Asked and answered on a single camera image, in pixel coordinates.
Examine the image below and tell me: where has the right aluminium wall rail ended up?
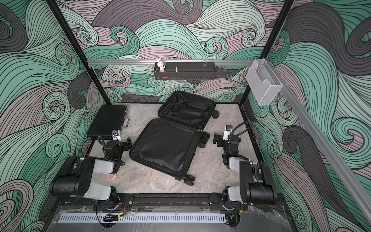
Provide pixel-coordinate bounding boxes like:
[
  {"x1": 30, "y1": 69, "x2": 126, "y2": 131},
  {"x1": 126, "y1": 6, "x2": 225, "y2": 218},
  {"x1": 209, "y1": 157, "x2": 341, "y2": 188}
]
[{"x1": 265, "y1": 59, "x2": 371, "y2": 222}]

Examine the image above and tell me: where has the clear acrylic wall holder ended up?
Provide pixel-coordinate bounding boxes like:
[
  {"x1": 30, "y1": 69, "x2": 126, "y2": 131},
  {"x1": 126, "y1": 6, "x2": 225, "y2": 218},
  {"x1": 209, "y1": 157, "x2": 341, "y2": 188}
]
[{"x1": 246, "y1": 59, "x2": 283, "y2": 106}]

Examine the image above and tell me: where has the aluminium wall rail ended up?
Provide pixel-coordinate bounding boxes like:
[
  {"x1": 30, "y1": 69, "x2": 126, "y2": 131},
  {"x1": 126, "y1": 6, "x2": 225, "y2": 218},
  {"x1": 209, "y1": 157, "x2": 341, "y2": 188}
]
[
  {"x1": 265, "y1": 59, "x2": 371, "y2": 222},
  {"x1": 86, "y1": 59, "x2": 256, "y2": 67}
]

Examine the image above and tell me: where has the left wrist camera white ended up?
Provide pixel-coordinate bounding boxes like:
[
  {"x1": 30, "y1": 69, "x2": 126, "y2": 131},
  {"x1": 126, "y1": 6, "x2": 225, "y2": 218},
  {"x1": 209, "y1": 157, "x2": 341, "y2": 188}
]
[{"x1": 111, "y1": 130, "x2": 122, "y2": 142}]

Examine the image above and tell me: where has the black briefcase case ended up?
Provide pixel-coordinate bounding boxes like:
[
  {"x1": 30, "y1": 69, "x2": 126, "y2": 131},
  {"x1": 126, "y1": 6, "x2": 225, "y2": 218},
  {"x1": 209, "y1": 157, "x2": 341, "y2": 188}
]
[{"x1": 87, "y1": 104, "x2": 130, "y2": 140}]

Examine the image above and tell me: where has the white slotted cable duct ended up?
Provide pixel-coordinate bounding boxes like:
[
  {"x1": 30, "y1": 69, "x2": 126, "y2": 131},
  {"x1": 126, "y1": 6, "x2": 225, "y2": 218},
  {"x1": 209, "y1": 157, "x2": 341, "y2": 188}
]
[{"x1": 57, "y1": 213, "x2": 227, "y2": 224}]

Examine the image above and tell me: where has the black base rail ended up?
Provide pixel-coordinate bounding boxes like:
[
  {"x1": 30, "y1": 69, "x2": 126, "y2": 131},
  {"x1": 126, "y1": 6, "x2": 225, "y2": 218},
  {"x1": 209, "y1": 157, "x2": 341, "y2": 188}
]
[{"x1": 56, "y1": 193, "x2": 286, "y2": 212}]

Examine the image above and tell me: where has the back aluminium wall rail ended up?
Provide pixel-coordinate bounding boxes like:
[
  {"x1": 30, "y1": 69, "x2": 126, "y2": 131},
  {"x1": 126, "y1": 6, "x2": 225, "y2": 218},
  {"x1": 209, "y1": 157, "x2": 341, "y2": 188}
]
[{"x1": 86, "y1": 59, "x2": 256, "y2": 67}]

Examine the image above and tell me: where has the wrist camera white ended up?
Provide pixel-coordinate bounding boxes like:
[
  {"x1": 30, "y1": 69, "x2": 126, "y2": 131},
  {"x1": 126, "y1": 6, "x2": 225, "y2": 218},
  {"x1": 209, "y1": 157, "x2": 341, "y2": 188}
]
[
  {"x1": 223, "y1": 125, "x2": 233, "y2": 140},
  {"x1": 111, "y1": 130, "x2": 122, "y2": 142}
]

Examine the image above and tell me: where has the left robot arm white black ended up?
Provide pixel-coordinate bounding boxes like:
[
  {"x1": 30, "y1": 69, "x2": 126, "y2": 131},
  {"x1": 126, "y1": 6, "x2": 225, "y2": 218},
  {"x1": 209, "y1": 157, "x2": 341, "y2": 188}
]
[{"x1": 49, "y1": 136, "x2": 132, "y2": 203}]

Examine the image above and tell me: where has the white hard-shell suitcase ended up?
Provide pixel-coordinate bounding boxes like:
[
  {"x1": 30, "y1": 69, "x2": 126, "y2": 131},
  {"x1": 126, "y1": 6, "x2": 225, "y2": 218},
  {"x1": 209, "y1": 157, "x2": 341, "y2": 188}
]
[{"x1": 129, "y1": 91, "x2": 216, "y2": 186}]

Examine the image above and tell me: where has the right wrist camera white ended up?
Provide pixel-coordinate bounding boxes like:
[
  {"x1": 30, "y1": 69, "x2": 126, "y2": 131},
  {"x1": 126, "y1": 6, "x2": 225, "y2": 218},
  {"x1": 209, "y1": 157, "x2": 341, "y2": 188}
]
[{"x1": 223, "y1": 125, "x2": 233, "y2": 140}]

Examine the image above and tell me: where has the pink small toy sticker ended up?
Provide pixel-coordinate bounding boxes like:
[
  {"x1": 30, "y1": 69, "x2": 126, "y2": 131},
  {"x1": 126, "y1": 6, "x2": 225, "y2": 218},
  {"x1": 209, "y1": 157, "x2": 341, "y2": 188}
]
[{"x1": 107, "y1": 174, "x2": 117, "y2": 181}]

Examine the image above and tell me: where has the white bunny figurine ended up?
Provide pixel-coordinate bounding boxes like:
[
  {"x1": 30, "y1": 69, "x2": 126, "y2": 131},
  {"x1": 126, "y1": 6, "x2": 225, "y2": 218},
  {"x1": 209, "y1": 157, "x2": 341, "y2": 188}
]
[{"x1": 157, "y1": 58, "x2": 166, "y2": 72}]

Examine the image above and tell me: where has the black wall shelf tray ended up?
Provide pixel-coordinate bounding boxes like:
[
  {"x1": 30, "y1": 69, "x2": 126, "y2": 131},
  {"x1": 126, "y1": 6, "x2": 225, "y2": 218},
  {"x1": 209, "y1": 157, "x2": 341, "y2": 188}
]
[{"x1": 154, "y1": 62, "x2": 216, "y2": 81}]

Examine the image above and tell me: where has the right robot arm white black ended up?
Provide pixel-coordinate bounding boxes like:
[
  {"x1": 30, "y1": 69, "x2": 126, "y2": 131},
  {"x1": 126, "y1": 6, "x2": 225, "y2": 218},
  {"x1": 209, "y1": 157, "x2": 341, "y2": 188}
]
[{"x1": 213, "y1": 121, "x2": 277, "y2": 204}]

